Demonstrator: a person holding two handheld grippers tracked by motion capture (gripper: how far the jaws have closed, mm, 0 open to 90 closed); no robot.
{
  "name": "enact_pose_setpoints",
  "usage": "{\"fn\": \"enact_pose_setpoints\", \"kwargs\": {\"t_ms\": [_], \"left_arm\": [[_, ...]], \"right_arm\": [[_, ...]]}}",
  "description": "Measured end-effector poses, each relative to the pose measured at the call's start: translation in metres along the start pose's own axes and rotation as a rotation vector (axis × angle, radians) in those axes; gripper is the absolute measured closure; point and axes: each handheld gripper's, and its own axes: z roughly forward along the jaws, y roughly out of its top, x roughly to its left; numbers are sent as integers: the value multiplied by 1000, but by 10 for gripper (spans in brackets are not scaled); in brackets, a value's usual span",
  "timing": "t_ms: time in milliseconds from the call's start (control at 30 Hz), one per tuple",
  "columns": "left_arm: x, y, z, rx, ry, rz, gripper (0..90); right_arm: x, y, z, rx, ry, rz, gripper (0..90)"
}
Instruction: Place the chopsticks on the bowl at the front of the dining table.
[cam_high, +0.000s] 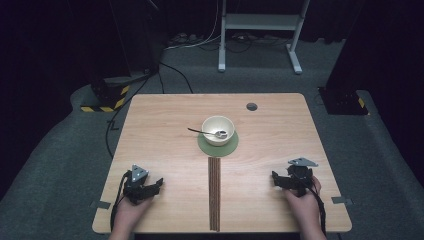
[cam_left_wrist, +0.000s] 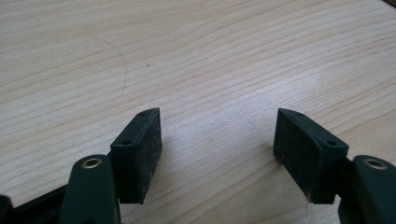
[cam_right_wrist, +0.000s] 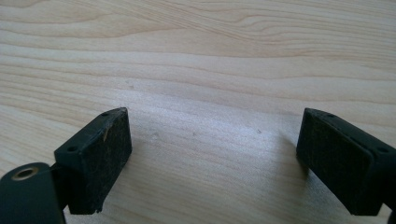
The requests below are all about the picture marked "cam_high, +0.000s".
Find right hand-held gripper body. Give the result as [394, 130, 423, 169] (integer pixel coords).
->
[287, 157, 319, 198]

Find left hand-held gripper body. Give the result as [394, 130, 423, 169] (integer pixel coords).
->
[122, 163, 151, 205]

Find long wooden striped stick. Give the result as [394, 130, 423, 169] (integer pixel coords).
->
[208, 157, 218, 232]

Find cream white bowl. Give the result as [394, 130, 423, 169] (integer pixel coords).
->
[201, 115, 236, 147]

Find person's left hand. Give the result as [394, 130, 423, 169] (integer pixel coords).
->
[112, 195, 155, 232]

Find person's right hand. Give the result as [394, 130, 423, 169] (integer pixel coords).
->
[283, 176, 323, 228]

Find grey tape piece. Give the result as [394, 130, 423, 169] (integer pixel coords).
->
[89, 200, 112, 211]
[331, 196, 354, 206]

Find round green placemat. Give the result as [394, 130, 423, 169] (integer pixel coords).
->
[197, 129, 240, 158]

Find metal spoon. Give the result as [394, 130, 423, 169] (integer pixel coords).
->
[187, 127, 229, 140]

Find black base with hazard stripes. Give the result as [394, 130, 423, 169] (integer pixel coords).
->
[317, 86, 370, 117]
[80, 76, 131, 114]

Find power strip with plugs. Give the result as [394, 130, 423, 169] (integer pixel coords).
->
[167, 31, 202, 47]

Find black stand column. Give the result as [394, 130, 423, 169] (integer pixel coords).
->
[108, 0, 168, 75]

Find white metal stand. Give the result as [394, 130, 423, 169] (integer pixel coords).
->
[217, 0, 311, 75]

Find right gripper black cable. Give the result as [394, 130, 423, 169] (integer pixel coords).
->
[298, 178, 328, 237]

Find black floor cable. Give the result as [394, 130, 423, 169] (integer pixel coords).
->
[105, 61, 195, 158]

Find black cables under white stand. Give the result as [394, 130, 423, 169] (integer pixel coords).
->
[199, 32, 289, 54]

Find white floor cable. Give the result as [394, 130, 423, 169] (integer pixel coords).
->
[164, 0, 223, 52]

